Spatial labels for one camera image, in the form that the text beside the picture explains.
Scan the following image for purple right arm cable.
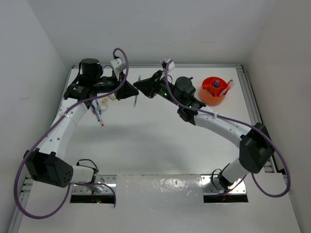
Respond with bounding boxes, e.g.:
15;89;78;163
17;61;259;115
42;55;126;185
163;59;292;197

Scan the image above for blue thin ballpoint pen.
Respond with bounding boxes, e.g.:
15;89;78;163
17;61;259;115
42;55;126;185
133;75;141;107

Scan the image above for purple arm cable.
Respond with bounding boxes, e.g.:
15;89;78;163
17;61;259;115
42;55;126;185
14;48;129;219
163;59;292;197

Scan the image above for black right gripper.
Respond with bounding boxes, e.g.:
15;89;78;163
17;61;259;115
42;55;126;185
134;70;183;107

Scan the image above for white glue bottle blue cap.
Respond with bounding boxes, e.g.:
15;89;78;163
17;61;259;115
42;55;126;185
214;80;220;88

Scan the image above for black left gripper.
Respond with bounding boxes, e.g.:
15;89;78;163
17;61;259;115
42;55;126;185
92;69;138;100

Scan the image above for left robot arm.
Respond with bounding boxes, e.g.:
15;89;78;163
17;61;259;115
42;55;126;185
25;58;138;187

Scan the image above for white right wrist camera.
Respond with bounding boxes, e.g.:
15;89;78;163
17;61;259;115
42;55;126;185
160;59;175;73

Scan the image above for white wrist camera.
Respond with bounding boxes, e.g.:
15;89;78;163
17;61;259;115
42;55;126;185
110;58;126;73
160;59;175;73

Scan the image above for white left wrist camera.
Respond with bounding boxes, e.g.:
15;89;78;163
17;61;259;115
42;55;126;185
110;58;126;73

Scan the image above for dark red gel pen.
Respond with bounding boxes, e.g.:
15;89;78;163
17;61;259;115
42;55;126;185
90;104;96;115

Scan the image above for blue gel pen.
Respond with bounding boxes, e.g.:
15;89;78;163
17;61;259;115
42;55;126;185
93;104;104;126

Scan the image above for orange highlighter pen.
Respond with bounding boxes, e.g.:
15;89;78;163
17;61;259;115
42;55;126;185
220;80;234;97

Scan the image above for teal capped pen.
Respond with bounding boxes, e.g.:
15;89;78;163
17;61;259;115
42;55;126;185
95;100;102;115

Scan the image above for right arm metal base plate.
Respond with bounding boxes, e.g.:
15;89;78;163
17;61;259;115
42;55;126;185
201;174;247;196

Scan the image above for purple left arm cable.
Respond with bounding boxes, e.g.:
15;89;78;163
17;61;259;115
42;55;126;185
14;48;129;219

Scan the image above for beige eraser block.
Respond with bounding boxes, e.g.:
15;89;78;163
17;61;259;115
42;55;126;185
108;95;116;100

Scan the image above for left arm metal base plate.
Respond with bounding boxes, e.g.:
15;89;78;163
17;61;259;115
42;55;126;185
72;175;117;196

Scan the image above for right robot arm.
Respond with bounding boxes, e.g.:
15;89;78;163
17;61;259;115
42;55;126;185
134;70;274;190

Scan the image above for orange round compartment container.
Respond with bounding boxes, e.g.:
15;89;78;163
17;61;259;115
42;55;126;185
199;77;227;106

